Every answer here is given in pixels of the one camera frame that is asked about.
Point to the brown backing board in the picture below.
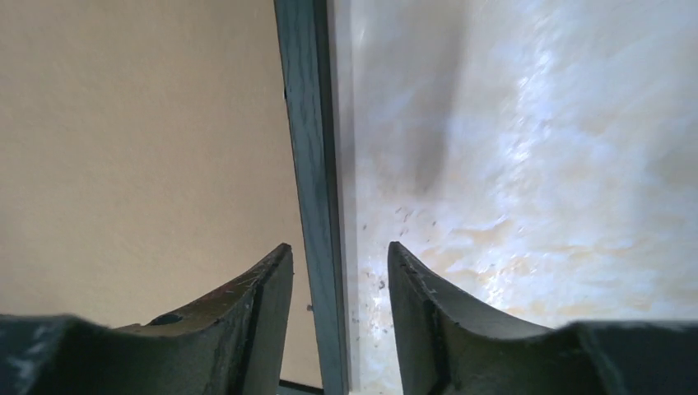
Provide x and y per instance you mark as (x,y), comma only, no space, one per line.
(145,160)

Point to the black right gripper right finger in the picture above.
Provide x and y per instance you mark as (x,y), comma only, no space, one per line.
(450,342)

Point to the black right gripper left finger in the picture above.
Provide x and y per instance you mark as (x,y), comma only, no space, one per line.
(228,341)

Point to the black picture frame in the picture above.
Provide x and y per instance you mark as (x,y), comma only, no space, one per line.
(305,44)

